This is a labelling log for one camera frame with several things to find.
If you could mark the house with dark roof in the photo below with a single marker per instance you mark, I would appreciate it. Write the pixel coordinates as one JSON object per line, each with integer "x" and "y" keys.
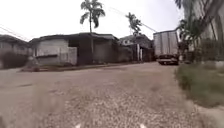
{"x": 136, "y": 45}

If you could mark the grey gravel road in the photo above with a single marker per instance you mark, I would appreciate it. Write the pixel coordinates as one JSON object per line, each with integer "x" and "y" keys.
{"x": 110, "y": 96}

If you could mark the grey concrete building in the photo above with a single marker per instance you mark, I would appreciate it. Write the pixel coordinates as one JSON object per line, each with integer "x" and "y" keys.
{"x": 63, "y": 50}

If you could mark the tall palm tree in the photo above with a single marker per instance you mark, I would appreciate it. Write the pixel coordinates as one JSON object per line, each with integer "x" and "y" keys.
{"x": 91, "y": 13}

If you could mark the white box truck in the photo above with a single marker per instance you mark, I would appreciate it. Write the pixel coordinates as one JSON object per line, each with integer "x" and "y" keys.
{"x": 165, "y": 43}

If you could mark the leafy tree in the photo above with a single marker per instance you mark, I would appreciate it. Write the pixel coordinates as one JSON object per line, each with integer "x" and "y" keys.
{"x": 189, "y": 30}

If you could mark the grass verge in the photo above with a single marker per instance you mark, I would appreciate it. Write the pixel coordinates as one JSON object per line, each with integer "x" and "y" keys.
{"x": 200, "y": 81}

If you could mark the dark bush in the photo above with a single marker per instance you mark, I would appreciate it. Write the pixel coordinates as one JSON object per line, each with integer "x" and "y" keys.
{"x": 13, "y": 60}

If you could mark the low building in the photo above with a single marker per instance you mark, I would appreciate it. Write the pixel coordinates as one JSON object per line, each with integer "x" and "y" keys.
{"x": 11, "y": 46}

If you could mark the tall pale building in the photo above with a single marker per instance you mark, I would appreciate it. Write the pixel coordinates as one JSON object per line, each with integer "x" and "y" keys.
{"x": 210, "y": 20}

